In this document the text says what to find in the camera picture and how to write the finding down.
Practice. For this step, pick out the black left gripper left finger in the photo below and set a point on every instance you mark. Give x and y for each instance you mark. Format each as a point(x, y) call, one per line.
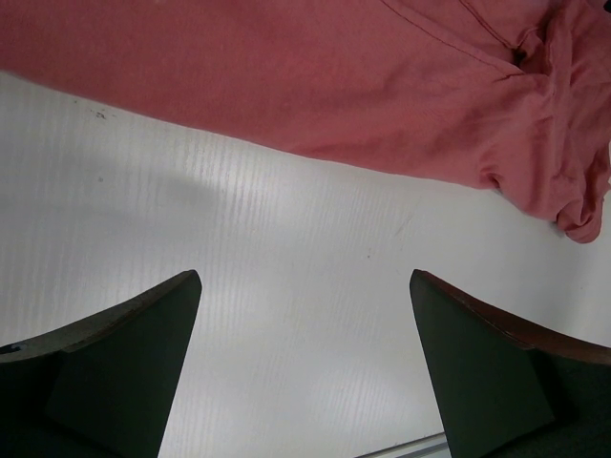
point(102, 386)

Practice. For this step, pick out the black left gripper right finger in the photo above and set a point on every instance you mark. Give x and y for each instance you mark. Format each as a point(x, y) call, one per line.
point(508, 387)

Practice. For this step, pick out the pink t shirt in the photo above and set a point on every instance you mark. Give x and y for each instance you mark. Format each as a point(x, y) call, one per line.
point(505, 95)

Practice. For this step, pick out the aluminium front rail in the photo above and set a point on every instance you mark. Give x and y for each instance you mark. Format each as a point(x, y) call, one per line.
point(435, 446)

